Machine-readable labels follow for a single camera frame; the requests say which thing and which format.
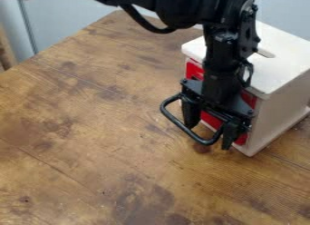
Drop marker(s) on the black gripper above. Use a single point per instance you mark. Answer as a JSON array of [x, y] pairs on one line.
[[217, 96]]

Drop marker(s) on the black metal drawer handle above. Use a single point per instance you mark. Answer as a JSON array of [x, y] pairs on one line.
[[176, 121]]

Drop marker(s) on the red drawer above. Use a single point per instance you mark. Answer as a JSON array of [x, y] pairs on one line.
[[194, 73]]

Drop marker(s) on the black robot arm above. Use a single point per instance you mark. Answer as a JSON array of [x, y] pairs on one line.
[[229, 32]]

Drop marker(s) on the white wooden box cabinet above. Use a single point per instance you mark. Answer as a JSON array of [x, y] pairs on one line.
[[280, 91]]

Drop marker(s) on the wooden object at left edge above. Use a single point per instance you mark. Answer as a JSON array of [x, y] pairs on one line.
[[7, 56]]

